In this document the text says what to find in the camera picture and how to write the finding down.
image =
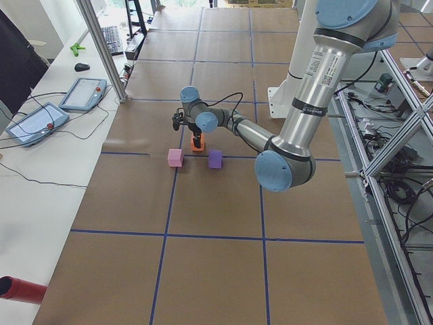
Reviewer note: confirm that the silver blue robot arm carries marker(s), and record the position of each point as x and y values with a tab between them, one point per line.
334	31

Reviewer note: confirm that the orange foam block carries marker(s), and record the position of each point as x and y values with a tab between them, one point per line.
196	148

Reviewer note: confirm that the black keyboard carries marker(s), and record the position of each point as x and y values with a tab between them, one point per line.
112	39

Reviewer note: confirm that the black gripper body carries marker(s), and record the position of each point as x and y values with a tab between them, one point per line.
194	130

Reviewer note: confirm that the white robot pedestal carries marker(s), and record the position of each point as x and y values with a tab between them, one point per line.
280	98

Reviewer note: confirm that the purple foam block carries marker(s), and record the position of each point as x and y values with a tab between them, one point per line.
215	159

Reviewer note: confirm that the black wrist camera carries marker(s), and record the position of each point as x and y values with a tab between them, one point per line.
178	119

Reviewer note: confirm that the near blue teach pendant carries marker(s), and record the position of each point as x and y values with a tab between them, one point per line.
37	125

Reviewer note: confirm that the pink foam block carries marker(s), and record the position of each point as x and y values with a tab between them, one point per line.
175	157

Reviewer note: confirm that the black computer mouse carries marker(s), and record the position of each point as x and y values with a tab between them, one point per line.
81	67

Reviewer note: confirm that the far blue teach pendant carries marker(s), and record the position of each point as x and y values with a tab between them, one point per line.
84	94

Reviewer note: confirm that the red cylinder bottle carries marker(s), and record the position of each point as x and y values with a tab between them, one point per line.
16	289

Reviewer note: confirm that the green plastic clamp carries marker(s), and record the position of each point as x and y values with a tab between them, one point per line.
76	48

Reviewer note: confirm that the aluminium frame post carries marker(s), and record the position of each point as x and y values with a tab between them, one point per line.
94	28

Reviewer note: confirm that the blue teach pendant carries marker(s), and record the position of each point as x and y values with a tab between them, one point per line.
37	125
84	94

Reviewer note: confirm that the black monitor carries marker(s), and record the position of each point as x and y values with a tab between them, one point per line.
21	67

